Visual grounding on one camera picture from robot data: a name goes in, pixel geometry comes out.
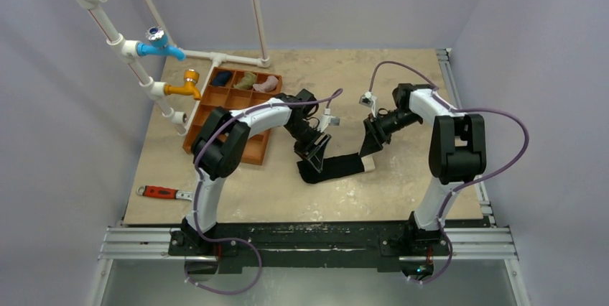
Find black underwear white waistband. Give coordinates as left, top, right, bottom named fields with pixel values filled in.
left=297, top=153, right=376, bottom=185

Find red handled adjustable wrench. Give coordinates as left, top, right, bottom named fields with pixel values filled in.
left=136, top=185, right=194, bottom=201

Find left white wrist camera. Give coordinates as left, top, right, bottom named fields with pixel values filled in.
left=317, top=108, right=340, bottom=132

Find orange compartment tray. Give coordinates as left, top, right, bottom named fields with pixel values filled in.
left=182, top=67, right=282, bottom=154

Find orange plastic faucet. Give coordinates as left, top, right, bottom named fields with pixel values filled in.
left=163, top=69, right=201, bottom=101

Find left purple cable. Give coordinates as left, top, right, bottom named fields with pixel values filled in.
left=184, top=88, right=345, bottom=295

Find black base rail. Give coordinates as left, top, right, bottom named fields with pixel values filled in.
left=168, top=221, right=450, bottom=277

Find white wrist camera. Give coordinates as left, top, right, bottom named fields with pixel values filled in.
left=359, top=91, right=378, bottom=118
left=317, top=108, right=340, bottom=132

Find white pvc pipe frame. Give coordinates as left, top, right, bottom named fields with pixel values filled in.
left=75, top=0, right=271, bottom=136

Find aluminium frame rails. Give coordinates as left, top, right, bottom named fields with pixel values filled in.
left=88, top=48, right=531, bottom=306

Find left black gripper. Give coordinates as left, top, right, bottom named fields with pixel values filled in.
left=285, top=120, right=330, bottom=172

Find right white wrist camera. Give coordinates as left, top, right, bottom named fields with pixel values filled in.
left=359, top=91, right=378, bottom=118

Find rolled olive green underwear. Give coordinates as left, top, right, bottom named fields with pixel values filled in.
left=233, top=71, right=257, bottom=91

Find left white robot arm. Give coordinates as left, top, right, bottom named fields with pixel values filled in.
left=181, top=88, right=343, bottom=255

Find rolled navy blue underwear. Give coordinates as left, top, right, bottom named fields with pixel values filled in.
left=210, top=70, right=233, bottom=87

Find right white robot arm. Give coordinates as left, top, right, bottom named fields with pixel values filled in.
left=359, top=83, right=486, bottom=254

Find blue plastic faucet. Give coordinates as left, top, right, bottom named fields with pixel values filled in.
left=136, top=26, right=187, bottom=61

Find rolled pink underwear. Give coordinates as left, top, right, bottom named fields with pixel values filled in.
left=252, top=75, right=279, bottom=93

